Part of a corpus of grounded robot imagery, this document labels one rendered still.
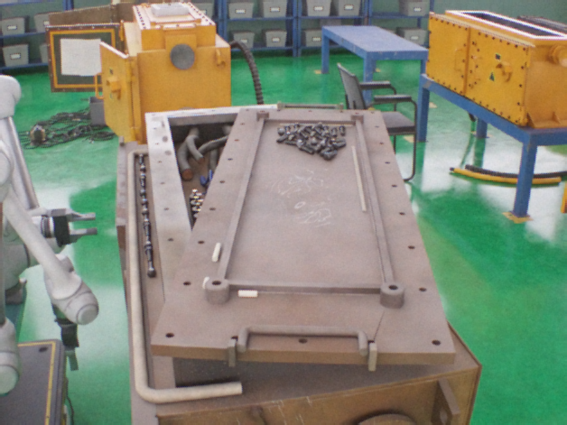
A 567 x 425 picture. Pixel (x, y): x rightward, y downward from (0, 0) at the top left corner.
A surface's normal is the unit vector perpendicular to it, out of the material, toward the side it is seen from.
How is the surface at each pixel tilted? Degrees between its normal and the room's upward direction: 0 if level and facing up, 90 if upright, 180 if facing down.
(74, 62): 90
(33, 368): 0
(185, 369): 90
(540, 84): 90
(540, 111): 90
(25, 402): 0
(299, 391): 0
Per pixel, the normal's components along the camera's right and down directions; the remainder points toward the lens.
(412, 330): 0.00, -0.91
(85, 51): -0.08, 0.41
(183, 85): 0.24, 0.40
